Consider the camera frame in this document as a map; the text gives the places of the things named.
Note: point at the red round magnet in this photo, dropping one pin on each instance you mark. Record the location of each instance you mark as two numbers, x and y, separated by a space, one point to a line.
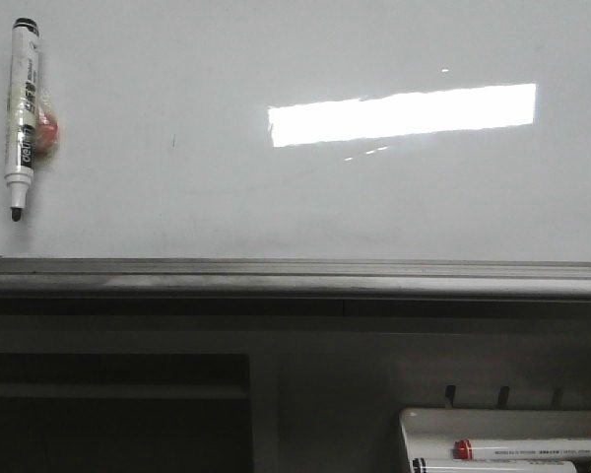
46 137

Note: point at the black whiteboard marker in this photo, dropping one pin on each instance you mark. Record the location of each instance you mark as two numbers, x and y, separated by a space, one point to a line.
22 114

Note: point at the white whiteboard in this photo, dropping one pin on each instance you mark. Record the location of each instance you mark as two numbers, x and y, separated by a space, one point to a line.
453 130

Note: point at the grey aluminium whiteboard ledge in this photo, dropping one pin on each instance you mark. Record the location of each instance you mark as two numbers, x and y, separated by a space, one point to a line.
24 280

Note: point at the white marker tray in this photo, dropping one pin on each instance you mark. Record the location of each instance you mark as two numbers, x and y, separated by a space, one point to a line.
431 432

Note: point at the black capped marker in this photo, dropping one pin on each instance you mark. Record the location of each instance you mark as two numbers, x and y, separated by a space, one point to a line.
425 465

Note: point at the red capped marker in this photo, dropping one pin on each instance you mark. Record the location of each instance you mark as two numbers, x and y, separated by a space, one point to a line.
528 449

